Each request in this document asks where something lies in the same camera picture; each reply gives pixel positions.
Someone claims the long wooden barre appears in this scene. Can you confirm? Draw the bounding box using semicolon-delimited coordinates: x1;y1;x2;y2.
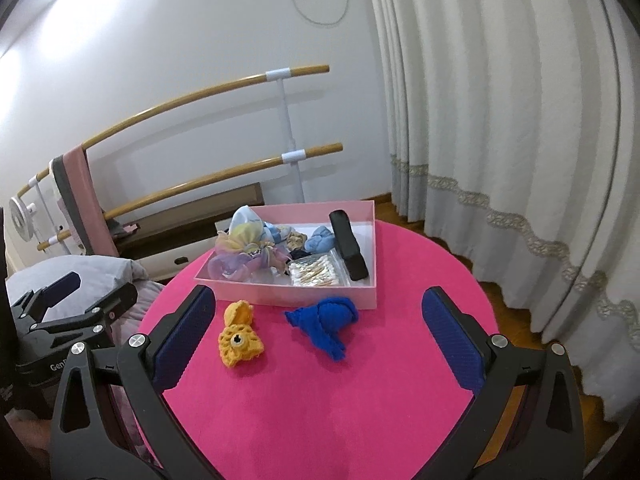
17;64;331;198

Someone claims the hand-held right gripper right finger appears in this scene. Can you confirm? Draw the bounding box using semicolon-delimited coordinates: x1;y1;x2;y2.
421;286;586;480

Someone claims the clear plastic swab packet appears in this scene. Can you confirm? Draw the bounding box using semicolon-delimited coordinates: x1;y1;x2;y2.
289;252;353;289

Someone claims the white printed sock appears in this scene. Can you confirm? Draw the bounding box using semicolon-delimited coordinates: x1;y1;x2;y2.
229;206;281;241

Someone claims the yellow crochet piece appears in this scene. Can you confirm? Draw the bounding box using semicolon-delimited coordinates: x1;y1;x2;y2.
216;300;267;368

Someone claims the white barre stand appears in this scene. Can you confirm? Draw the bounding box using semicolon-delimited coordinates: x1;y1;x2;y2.
27;175;68;256
265;67;308;206

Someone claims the white curtain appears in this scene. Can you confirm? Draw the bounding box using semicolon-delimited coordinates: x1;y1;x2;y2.
362;0;640;421

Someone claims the pale grey duvet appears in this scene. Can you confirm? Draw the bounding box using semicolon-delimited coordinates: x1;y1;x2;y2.
5;254;168;351

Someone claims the small white fan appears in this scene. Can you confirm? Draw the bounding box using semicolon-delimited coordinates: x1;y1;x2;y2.
9;196;37;241

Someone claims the beige scrunchie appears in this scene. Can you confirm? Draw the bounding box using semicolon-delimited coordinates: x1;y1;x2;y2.
285;227;311;251

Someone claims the pink box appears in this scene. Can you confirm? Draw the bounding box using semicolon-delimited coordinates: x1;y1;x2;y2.
194;200;378;311

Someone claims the blue crochet piece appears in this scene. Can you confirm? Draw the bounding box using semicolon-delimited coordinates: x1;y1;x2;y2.
284;296;360;361

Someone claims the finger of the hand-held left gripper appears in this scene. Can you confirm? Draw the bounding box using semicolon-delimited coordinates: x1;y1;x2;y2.
10;271;82;321
30;282;138;348

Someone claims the short wooden barre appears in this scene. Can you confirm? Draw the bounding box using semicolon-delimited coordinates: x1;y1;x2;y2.
37;143;344;253

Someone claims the pink hanging towel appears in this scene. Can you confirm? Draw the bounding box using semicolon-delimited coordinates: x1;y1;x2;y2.
67;145;120;258

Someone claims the pastel organza scrunchie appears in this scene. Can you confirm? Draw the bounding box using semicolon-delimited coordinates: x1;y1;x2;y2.
209;222;292;281

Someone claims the grey hanging cloth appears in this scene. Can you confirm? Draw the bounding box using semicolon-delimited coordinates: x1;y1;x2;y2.
49;155;96;256

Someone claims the light blue rolled sock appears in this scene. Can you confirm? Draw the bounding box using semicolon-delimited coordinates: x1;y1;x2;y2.
304;226;338;255

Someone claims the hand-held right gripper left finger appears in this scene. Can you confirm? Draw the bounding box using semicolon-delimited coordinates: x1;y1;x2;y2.
50;284;217;480

